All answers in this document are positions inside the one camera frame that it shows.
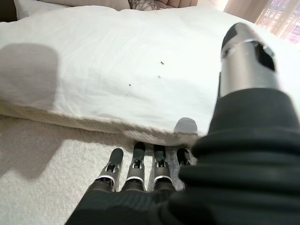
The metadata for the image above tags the sheer window curtain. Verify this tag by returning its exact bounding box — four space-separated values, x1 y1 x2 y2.
224 0 300 45

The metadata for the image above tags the macrame fringed cushion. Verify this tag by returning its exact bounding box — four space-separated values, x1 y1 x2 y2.
127 0 156 11

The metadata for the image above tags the white duvet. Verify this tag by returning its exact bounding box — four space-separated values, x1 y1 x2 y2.
0 7 300 147

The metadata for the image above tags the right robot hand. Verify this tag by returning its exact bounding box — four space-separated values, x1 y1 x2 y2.
63 22 300 225

